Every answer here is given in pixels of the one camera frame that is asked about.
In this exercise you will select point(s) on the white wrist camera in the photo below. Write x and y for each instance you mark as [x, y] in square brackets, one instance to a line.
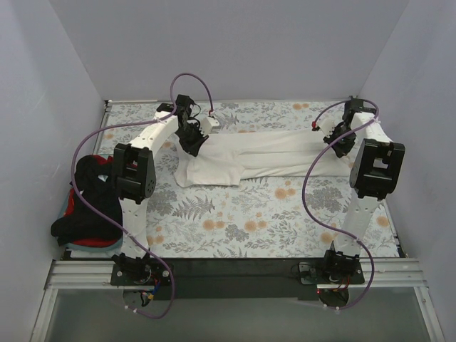
[325, 126]
[208, 124]

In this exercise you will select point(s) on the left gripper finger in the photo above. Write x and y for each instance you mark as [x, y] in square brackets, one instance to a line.
[186, 146]
[196, 145]

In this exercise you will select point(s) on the white t shirt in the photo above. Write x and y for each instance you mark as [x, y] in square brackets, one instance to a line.
[226, 159]

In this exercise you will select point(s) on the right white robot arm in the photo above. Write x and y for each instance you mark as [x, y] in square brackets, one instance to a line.
[373, 176]

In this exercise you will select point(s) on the floral patterned table cloth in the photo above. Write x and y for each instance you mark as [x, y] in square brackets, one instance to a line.
[260, 218]

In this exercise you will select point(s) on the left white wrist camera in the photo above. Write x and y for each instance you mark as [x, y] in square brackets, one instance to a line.
[208, 124]

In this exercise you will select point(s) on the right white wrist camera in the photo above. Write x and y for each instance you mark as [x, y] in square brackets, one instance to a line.
[325, 126]

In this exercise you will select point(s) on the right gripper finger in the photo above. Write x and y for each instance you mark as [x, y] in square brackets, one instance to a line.
[329, 138]
[341, 151]

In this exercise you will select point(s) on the light blue t shirt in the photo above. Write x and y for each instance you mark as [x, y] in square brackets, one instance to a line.
[97, 247]

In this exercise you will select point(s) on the black t shirt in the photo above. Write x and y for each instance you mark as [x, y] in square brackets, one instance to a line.
[92, 203]

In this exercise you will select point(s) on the red t shirt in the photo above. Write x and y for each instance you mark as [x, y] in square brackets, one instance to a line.
[92, 243]

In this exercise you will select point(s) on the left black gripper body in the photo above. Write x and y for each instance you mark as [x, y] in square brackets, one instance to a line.
[192, 136]

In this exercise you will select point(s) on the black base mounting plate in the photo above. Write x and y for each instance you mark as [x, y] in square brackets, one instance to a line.
[235, 278]

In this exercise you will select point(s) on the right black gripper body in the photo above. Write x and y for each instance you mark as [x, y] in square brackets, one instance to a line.
[342, 139]

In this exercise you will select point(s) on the aluminium frame rail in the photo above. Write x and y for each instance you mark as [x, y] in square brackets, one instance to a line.
[86, 274]

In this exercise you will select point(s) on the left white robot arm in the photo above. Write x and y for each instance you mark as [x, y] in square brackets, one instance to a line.
[134, 178]

